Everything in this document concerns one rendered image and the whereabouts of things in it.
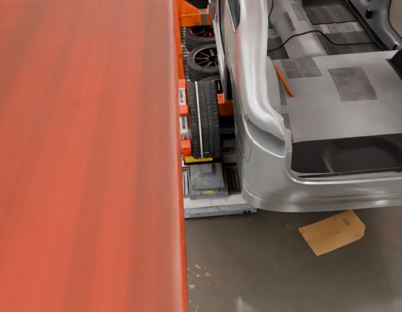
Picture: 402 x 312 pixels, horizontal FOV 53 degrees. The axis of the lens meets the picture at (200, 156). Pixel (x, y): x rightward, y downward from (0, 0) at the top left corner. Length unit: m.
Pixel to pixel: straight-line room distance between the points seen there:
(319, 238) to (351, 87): 1.32
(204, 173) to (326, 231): 1.23
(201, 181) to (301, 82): 1.27
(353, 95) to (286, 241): 1.37
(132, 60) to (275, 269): 3.44
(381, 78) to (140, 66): 3.71
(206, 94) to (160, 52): 3.08
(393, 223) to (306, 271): 0.97
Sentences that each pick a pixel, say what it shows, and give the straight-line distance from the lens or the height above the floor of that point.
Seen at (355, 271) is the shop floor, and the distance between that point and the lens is 3.70.
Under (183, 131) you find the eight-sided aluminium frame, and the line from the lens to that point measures 3.24.
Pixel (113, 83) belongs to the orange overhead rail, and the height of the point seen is 3.00.
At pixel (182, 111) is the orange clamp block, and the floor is 1.13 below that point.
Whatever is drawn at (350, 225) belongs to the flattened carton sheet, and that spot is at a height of 0.01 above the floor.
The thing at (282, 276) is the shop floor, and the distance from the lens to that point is 3.56.
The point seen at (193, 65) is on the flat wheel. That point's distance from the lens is 4.89.
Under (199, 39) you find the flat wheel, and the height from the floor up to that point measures 0.50.
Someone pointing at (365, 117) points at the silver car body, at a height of 0.95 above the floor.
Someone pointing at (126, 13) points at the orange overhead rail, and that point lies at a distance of 0.22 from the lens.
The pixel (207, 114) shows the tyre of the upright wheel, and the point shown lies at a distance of 3.20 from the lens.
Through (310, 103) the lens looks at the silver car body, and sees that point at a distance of 3.47.
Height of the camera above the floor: 3.09
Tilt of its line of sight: 44 degrees down
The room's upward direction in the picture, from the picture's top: 4 degrees counter-clockwise
